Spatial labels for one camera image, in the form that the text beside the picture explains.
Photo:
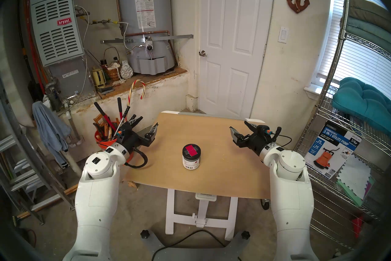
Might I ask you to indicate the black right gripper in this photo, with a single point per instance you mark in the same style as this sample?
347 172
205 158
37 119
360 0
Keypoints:
253 141

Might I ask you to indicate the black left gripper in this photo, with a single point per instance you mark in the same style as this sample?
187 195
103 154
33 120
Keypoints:
133 139

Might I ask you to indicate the black jar lid red tape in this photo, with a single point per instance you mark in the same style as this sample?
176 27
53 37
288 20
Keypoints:
191 149

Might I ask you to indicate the white paint jar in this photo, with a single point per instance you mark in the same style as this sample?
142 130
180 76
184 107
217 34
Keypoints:
191 163

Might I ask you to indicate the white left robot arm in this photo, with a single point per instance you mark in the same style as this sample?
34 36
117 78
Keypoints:
97 202

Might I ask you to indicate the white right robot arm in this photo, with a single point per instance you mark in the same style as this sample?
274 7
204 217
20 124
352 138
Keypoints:
290 202

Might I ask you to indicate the silver shaft black grip shears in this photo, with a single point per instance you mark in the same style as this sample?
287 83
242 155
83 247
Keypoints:
125 113

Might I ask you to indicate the orange bucket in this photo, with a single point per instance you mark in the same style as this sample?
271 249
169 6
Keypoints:
105 142

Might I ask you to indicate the red yellow striped hoop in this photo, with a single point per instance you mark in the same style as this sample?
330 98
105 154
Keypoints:
143 87

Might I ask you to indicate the foil wrapped bundle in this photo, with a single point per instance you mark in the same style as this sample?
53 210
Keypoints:
126 70

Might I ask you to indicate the wicker basket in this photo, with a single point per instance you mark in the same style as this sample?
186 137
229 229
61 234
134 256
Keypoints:
113 73

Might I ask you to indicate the yellow metal can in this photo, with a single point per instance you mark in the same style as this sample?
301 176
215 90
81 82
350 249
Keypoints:
98 77

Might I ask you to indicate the white PVC pipe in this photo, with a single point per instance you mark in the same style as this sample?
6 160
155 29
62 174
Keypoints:
74 167

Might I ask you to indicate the metal door knob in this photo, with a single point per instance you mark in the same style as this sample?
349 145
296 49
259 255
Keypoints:
202 53

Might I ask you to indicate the utility pump box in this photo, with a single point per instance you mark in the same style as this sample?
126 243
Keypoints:
333 150

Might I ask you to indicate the blue hanging cloth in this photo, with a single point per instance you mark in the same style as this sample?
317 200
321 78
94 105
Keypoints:
50 132

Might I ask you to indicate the wooden pole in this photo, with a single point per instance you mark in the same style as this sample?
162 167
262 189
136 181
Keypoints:
68 190

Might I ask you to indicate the white panel door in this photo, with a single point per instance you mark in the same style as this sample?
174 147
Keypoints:
235 34

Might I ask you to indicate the grey water heater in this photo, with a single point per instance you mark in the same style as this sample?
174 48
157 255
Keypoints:
143 18

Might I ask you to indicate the white zigzag edged paper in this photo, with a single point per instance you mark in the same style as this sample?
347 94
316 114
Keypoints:
356 174

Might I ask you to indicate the teal tufted cushion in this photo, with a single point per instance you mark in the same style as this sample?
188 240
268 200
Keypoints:
363 101

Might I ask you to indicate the grey Bryant furnace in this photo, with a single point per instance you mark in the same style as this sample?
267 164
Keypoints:
56 34

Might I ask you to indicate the aluminium ladder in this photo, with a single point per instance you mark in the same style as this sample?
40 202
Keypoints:
21 171

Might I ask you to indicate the white window blind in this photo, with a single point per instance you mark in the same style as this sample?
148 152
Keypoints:
360 64

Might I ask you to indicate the small red plastic item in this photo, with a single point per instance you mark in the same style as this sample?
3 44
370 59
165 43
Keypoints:
357 225

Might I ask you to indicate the grey-green folded cushion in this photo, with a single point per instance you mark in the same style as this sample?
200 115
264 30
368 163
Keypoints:
363 31

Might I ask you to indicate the olive folded cushion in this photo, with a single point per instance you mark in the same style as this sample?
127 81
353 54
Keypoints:
369 9

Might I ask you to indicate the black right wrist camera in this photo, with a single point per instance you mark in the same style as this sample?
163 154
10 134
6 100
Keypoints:
264 133

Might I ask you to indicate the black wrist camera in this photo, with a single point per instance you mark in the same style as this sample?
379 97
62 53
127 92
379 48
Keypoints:
264 133
120 135

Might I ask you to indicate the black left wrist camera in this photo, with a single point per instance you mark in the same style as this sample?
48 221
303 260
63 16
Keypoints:
120 135

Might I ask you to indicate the white light switch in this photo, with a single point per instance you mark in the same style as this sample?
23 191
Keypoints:
283 35

